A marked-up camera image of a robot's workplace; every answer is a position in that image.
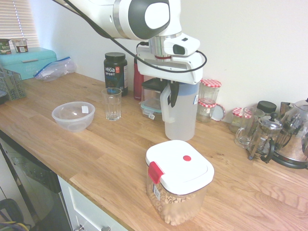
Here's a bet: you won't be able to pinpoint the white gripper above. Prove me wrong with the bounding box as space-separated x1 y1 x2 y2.
136 45 203 108

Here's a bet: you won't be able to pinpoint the translucent pitcher with blue lid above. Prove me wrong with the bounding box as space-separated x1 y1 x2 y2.
160 81 201 142

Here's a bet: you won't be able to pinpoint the clear faceted drinking glass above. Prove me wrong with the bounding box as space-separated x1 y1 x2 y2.
101 87 123 122

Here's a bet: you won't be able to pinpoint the red water bottle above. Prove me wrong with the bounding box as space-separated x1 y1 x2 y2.
133 54 145 101

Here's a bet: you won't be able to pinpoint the clear container with black lid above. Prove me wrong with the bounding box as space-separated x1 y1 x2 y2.
141 78 167 106

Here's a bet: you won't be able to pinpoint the glass container with teal lid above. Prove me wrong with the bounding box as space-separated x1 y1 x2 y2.
140 98 165 121

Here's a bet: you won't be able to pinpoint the short jar with gingham lid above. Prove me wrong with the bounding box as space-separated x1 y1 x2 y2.
196 99 217 124

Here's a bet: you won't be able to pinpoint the tall jar with gingham lid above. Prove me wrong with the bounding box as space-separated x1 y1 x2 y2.
199 78 222 106

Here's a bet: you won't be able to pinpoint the loose gingham jar lid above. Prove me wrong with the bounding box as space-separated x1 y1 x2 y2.
211 103 227 121

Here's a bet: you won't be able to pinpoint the black Vega protein tub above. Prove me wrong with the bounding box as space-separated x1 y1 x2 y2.
103 52 128 97

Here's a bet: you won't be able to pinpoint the small jar with gingham lid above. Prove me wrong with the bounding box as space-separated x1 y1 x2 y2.
229 107 251 134

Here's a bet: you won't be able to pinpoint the cereal container with white lid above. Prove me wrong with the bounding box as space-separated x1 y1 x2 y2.
145 140 215 227

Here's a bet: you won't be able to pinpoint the clear glass mug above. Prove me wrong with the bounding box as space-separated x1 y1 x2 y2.
234 106 265 149

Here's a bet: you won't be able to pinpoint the jar with black lid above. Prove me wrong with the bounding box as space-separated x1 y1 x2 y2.
256 100 278 116

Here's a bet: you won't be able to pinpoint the glass French press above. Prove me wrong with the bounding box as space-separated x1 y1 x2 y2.
247 111 293 165

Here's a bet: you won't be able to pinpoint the clear plastic bowl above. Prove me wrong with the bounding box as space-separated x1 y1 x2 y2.
51 101 96 133

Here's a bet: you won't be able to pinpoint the clear zip bag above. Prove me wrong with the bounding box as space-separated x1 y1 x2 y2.
33 56 77 83

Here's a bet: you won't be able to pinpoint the stainless steel electric kettle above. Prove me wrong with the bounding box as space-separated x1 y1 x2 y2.
271 97 308 169

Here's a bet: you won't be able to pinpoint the pale green cabinet drawer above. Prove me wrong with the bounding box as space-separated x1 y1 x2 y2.
57 175 129 231

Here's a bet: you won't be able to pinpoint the teal bread box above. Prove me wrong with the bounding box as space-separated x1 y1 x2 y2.
0 47 59 81

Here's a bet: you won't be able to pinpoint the clear yogurt cup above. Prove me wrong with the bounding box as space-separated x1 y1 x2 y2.
11 38 29 53

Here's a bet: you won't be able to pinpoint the grey slotted basket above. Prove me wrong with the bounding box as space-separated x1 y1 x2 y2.
0 64 27 101

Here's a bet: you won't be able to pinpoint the dishwasher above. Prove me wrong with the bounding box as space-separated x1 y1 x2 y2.
0 131 73 231

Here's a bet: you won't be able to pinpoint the white window blind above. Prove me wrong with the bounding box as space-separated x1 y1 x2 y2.
0 0 39 50

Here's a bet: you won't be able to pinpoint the green oat cup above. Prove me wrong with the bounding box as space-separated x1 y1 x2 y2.
0 38 12 56

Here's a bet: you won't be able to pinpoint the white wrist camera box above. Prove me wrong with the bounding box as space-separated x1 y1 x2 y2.
163 33 201 58

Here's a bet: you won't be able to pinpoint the metal drawer handle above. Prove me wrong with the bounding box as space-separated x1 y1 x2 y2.
76 223 112 231

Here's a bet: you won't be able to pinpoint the coiled floor cables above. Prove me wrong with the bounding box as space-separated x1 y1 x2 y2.
0 198 33 231

